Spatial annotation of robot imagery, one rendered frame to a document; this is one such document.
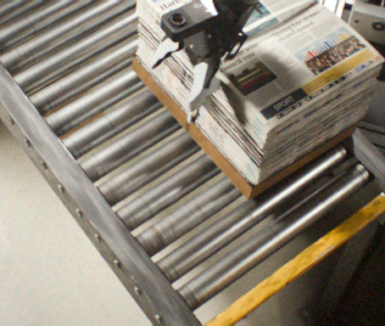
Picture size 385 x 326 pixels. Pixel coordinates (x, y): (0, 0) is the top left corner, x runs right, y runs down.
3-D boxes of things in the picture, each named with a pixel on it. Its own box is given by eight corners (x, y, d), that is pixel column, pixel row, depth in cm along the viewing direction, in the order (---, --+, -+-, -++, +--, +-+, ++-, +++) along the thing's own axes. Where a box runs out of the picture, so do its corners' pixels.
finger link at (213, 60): (216, 90, 128) (225, 37, 125) (210, 91, 126) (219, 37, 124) (194, 83, 131) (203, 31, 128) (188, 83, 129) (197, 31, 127)
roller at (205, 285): (371, 184, 156) (376, 172, 151) (185, 321, 140) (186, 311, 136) (354, 167, 158) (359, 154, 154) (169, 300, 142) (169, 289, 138)
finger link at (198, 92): (221, 114, 133) (230, 61, 131) (199, 116, 128) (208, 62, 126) (208, 109, 135) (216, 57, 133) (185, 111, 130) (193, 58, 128)
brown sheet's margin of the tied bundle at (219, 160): (354, 133, 156) (361, 120, 152) (248, 201, 143) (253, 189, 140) (302, 81, 163) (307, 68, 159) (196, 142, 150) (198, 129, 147)
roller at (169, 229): (333, 137, 159) (326, 117, 157) (147, 266, 143) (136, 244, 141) (318, 133, 163) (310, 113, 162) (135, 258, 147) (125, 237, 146)
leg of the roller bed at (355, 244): (338, 318, 217) (400, 211, 160) (323, 330, 215) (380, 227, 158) (325, 302, 219) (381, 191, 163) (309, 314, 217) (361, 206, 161)
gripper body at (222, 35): (232, 64, 133) (268, 8, 127) (199, 66, 126) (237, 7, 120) (205, 36, 136) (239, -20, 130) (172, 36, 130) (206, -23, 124)
